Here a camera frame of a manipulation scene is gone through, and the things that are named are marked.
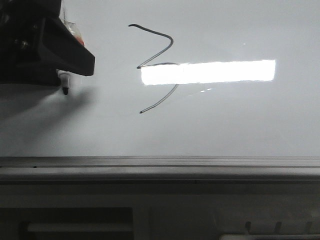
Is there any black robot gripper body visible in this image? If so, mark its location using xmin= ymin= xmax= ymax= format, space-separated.
xmin=0 ymin=0 xmax=95 ymax=85

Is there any white black whiteboard marker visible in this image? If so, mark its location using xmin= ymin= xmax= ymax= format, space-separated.
xmin=57 ymin=69 xmax=72 ymax=96

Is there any white whiteboard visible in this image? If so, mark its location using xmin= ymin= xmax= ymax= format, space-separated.
xmin=0 ymin=0 xmax=320 ymax=157

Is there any grey aluminium marker tray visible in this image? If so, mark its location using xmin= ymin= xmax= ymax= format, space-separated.
xmin=0 ymin=156 xmax=320 ymax=183

